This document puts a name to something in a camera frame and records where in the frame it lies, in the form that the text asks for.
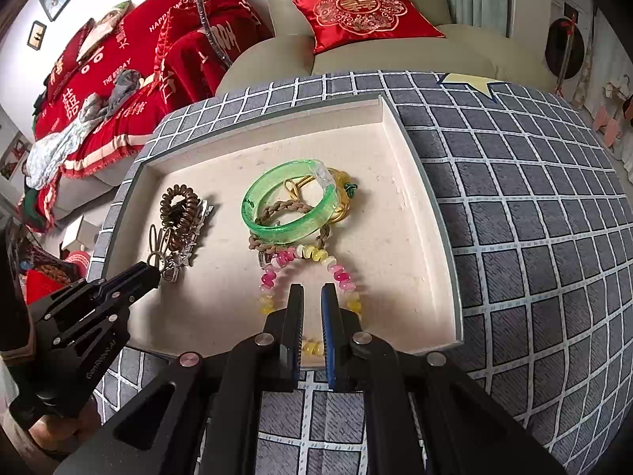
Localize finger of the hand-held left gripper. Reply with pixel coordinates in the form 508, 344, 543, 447
81, 260, 161, 304
91, 283, 160, 325

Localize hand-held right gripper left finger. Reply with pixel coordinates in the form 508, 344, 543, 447
54, 283, 305, 475

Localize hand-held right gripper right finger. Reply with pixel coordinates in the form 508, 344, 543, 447
320, 282, 569, 475

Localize beige bow hair clip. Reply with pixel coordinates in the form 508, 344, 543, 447
147, 224, 171, 270

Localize pink yellow bead bracelet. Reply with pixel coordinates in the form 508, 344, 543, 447
257, 243, 364, 357

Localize silver star hair clip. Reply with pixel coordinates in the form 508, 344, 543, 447
165, 200, 216, 284

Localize green translucent bangle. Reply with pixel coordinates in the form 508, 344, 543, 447
241, 158, 342, 245

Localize bronze spiral hair tie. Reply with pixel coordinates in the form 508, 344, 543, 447
159, 185, 201, 253

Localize grey-green shallow tray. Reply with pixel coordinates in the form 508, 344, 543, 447
86, 91, 466, 369

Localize tan braided bracelet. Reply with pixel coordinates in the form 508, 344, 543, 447
247, 199, 331, 268

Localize red round box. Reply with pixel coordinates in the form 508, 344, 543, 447
25, 250, 92, 302

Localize white sofa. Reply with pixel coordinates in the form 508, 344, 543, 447
49, 163, 149, 223

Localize light floral cloth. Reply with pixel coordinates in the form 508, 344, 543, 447
25, 94, 107, 189

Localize grey garment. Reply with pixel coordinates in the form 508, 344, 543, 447
106, 70, 144, 110

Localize grey checked tablecloth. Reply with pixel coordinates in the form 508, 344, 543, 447
86, 70, 633, 475

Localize printed pillow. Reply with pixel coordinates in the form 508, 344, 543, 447
76, 0, 134, 63

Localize red printed blanket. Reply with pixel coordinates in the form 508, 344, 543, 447
32, 0, 275, 231

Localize metal hoop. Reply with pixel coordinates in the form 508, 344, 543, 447
185, 0, 233, 67

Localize yellow star patch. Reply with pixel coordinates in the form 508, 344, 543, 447
439, 72, 501, 102

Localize red embroidered cushion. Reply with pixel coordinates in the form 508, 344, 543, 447
292, 0, 446, 55

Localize wooden ornaments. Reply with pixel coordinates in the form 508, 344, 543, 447
591, 76, 633, 146

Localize white appliance with dark discs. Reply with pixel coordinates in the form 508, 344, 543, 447
544, 0, 594, 90

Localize yellow hair tie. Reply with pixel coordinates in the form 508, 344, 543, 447
284, 168, 357, 226

